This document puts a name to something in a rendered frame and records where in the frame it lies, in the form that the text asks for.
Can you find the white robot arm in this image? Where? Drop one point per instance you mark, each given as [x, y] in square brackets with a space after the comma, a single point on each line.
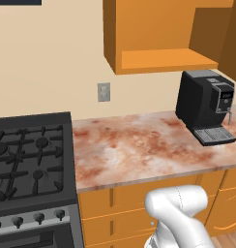
[178, 210]

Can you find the orange drawer cabinet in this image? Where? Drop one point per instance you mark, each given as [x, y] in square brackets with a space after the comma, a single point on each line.
[228, 206]

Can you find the dark orange corner cabinet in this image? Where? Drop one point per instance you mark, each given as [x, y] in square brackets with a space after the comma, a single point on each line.
[232, 42]

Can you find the black coffee machine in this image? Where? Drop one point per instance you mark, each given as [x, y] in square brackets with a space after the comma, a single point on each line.
[197, 100]

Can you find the black gas stove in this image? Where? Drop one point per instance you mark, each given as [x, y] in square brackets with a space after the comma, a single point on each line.
[33, 161]

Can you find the dark range hood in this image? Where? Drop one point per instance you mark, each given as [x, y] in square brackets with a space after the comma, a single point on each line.
[16, 2]

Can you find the grey wall socket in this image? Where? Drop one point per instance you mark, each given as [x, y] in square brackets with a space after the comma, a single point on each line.
[103, 92]

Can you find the orange wall cabinet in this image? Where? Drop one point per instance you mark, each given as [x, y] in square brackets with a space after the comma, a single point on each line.
[149, 29]

